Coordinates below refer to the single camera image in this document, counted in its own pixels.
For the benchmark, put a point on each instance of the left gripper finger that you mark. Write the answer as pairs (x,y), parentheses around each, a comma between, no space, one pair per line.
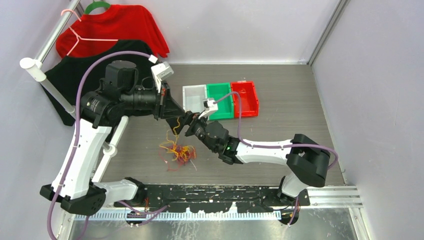
(174,124)
(169,107)

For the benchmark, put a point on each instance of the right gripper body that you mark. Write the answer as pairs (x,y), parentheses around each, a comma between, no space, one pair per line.
(199,130)

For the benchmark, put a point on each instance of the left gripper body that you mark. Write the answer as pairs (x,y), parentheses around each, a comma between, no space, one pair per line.
(144,99)

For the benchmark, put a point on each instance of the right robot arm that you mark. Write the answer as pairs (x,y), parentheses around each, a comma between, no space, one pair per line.
(307,160)

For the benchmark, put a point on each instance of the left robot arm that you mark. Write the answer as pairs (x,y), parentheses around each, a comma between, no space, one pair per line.
(75,187)

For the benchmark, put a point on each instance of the white plastic bin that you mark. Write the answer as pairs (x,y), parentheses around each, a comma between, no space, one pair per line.
(193,97)

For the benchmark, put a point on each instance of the green plastic bin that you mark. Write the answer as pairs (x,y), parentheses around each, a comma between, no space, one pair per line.
(226,106)

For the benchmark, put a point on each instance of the red plastic bin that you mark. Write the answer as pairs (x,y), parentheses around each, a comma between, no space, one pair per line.
(249,98)

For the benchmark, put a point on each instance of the red t-shirt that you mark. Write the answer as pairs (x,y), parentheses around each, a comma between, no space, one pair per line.
(132,25)

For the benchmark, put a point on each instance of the black t-shirt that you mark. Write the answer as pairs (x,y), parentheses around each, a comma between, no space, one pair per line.
(82,76)

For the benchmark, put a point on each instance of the pink hanger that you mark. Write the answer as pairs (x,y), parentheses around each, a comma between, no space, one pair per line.
(78,37)

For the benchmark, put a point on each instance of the green hanger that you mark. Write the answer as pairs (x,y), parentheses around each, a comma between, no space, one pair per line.
(96,5)

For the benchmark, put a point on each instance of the white clothes rack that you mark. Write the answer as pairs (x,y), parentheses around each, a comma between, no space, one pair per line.
(33,65)

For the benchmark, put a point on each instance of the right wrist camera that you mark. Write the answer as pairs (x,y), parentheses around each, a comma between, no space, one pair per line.
(209,107)

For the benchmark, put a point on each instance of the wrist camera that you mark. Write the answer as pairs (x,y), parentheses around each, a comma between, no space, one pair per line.
(209,107)
(161,71)

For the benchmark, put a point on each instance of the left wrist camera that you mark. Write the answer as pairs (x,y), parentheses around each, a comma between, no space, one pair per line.
(161,71)

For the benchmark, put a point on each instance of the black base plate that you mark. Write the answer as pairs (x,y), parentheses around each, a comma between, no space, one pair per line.
(212,198)

